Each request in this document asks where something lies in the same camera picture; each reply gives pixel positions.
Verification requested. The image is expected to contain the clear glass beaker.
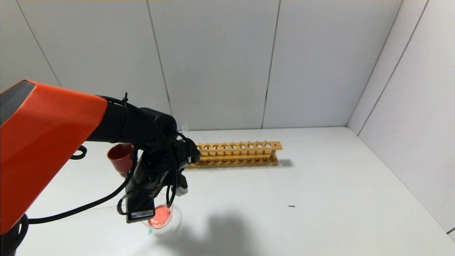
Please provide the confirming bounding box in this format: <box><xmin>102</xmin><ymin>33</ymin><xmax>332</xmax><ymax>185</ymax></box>
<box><xmin>142</xmin><ymin>203</ymin><xmax>182</xmax><ymax>236</ymax></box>

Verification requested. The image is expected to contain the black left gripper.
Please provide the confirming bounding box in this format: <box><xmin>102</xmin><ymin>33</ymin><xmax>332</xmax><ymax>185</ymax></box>
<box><xmin>125</xmin><ymin>157</ymin><xmax>170</xmax><ymax>224</ymax></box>

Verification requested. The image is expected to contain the red plastic cup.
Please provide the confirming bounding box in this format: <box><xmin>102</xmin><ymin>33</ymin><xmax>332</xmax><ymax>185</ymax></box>
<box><xmin>107</xmin><ymin>143</ymin><xmax>138</xmax><ymax>177</ymax></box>

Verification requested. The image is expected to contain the thick black hanging cable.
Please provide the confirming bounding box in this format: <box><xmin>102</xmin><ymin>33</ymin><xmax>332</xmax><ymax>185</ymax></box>
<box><xmin>28</xmin><ymin>149</ymin><xmax>138</xmax><ymax>225</ymax></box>

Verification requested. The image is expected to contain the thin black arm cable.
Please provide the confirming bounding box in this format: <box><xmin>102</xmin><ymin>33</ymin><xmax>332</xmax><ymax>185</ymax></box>
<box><xmin>95</xmin><ymin>93</ymin><xmax>179</xmax><ymax>209</ymax></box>

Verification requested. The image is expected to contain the wooden test tube rack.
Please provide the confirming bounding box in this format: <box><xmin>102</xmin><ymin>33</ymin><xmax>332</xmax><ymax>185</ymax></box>
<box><xmin>184</xmin><ymin>141</ymin><xmax>283</xmax><ymax>169</ymax></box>

